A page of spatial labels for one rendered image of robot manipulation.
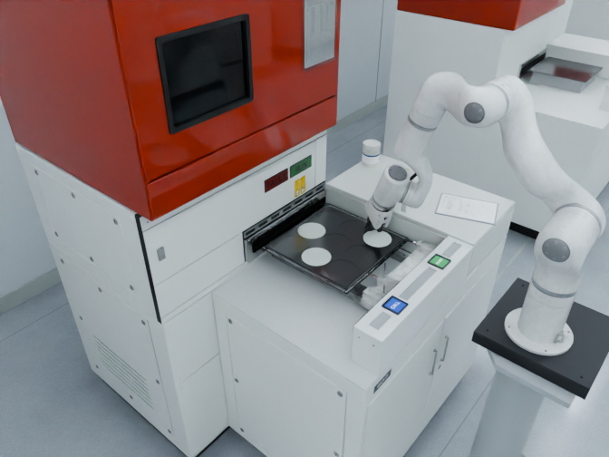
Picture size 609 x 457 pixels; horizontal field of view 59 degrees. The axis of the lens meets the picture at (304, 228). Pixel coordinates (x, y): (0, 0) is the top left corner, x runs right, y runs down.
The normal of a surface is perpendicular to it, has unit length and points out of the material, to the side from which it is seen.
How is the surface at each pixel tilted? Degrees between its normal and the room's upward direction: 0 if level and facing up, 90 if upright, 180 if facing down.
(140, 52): 90
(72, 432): 0
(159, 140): 90
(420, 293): 0
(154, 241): 90
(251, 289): 0
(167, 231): 90
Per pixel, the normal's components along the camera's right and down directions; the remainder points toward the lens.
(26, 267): 0.76, 0.37
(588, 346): 0.00, -0.83
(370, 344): -0.64, 0.44
